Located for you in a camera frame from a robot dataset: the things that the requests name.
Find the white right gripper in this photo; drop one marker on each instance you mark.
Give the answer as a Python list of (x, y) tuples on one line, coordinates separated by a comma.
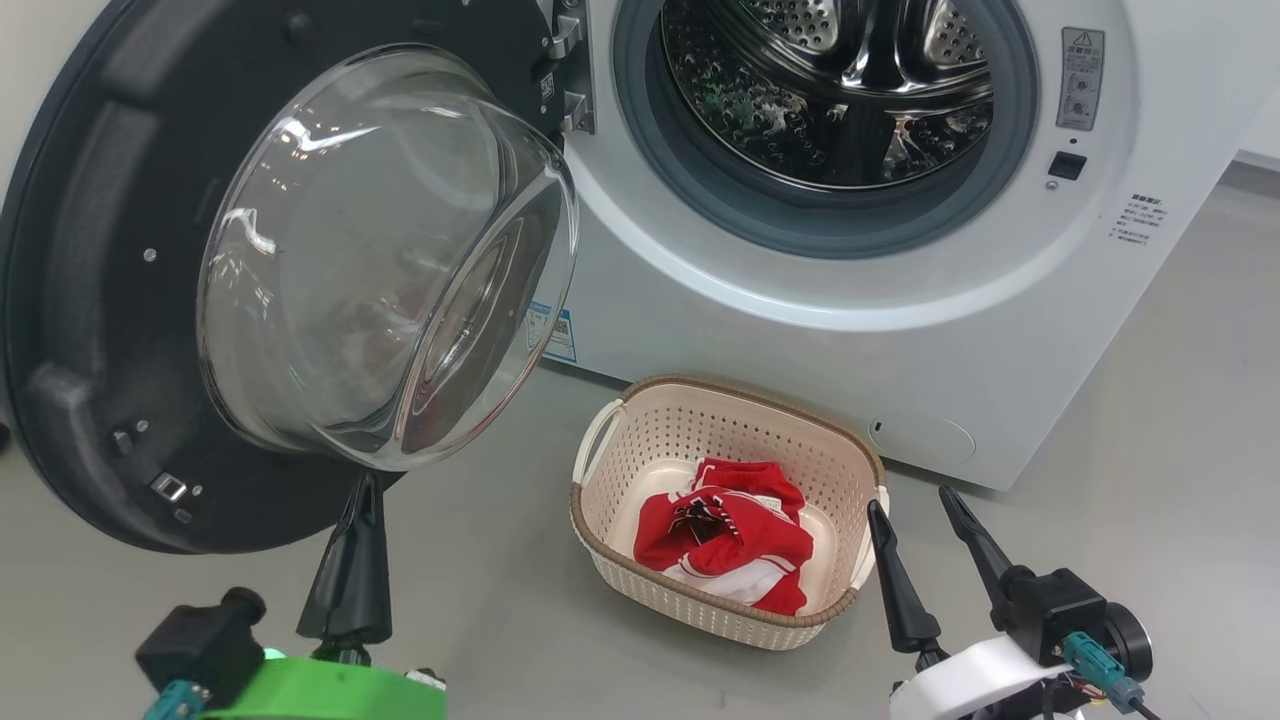
[(970, 685)]

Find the blue energy label sticker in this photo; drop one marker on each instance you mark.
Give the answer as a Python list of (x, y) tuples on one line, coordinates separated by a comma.
[(555, 335)]

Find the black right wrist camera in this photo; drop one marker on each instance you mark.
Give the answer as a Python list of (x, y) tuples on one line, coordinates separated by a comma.
[(1060, 610)]

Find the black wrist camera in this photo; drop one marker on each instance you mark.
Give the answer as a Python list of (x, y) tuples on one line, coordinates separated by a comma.
[(1060, 610), (200, 645)]

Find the grey warning sticker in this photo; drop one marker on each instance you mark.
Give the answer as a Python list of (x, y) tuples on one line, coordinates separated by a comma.
[(1080, 80)]

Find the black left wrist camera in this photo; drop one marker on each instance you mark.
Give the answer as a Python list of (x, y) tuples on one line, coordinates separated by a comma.
[(200, 645)]

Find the red and white garment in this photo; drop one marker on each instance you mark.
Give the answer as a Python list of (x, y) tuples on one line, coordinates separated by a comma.
[(740, 540)]

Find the white front-load washing machine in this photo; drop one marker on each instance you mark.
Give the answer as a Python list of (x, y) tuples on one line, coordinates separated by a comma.
[(900, 330)]

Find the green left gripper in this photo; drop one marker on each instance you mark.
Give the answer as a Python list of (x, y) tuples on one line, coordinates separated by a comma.
[(320, 695)]

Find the black printed text label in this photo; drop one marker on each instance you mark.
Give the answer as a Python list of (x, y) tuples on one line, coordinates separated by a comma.
[(1138, 220)]

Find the cream perforated laundry basket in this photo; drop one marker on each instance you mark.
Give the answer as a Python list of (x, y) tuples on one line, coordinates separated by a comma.
[(640, 430)]

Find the black glass washing machine door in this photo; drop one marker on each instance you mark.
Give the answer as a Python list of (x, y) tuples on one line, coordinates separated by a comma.
[(100, 300)]

